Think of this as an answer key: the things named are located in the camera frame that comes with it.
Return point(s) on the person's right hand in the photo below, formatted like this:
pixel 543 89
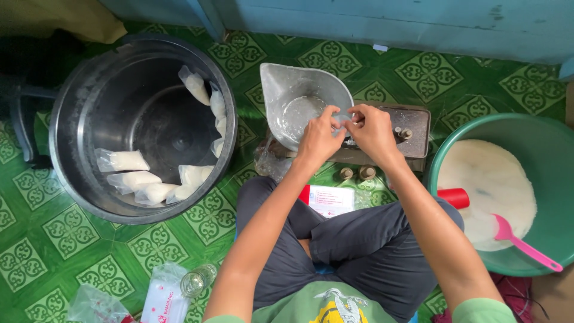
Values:
pixel 374 134

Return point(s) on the large black plastic bucket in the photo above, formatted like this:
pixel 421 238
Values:
pixel 134 116

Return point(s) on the heap of white sugar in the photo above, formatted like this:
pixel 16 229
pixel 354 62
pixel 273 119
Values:
pixel 497 179

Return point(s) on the small clear plastic bag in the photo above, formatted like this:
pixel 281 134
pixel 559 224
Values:
pixel 343 121

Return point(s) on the rusty balance scale base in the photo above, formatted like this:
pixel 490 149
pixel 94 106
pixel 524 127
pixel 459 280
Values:
pixel 415 125

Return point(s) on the pile of filled white packets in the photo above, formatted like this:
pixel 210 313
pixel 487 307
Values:
pixel 134 179

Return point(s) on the clear glass jar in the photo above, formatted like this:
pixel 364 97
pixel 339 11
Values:
pixel 197 280

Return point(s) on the white packet with red print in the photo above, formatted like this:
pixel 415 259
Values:
pixel 163 300

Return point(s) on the black plastic stool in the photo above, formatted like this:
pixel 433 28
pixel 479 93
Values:
pixel 22 112

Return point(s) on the white paper scrap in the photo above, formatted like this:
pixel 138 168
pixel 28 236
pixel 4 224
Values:
pixel 380 47

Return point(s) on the crumpled clear plastic wrap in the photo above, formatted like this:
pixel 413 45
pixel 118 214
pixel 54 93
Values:
pixel 269 163

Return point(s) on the metal scale pan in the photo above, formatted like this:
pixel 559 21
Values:
pixel 291 98

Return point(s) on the crumpled clear plastic bag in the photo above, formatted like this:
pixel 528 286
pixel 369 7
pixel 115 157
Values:
pixel 96 307

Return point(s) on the plastic bag pack red label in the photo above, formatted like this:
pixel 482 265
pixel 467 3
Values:
pixel 332 200

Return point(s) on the person's dark grey shorts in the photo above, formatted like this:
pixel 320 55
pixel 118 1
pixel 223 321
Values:
pixel 367 251

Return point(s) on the red plastic cup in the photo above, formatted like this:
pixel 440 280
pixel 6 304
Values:
pixel 455 198

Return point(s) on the maroon cloth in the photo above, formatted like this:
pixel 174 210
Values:
pixel 515 291

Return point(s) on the person's left hand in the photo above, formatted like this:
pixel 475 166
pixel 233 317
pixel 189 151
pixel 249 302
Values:
pixel 316 139

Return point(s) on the person's green shirt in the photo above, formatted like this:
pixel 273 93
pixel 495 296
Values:
pixel 305 309

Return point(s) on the green plastic basin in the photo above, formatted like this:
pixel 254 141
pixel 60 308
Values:
pixel 551 179

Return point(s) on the yellow cloth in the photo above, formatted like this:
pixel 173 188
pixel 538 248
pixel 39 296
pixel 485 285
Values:
pixel 58 18

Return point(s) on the pink plastic scoop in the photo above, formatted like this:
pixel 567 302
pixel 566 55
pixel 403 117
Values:
pixel 520 242

